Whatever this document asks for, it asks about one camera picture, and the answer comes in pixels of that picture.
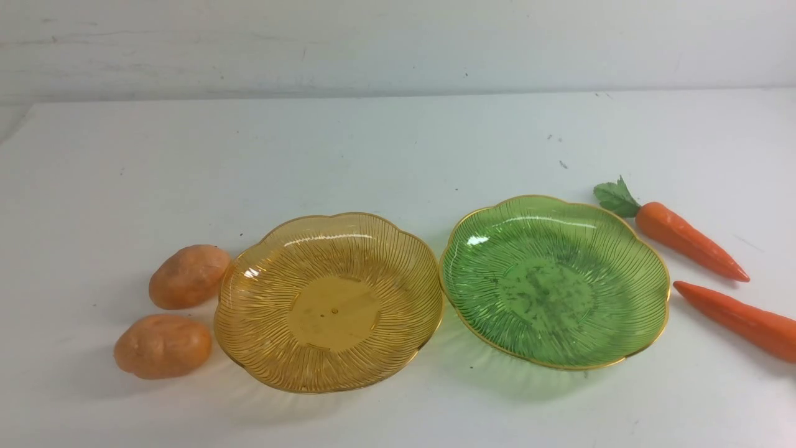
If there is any green ribbed plastic plate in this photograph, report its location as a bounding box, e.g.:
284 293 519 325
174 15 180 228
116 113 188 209
440 195 671 371

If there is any amber ribbed plastic plate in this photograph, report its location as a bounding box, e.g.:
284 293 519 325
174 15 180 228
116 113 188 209
213 212 445 394

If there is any toy carrot with leaves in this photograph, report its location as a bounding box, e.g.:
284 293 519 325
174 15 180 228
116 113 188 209
593 177 750 282

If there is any toy potato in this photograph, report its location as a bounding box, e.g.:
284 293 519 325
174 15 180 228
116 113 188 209
149 245 231 310
113 313 211 380

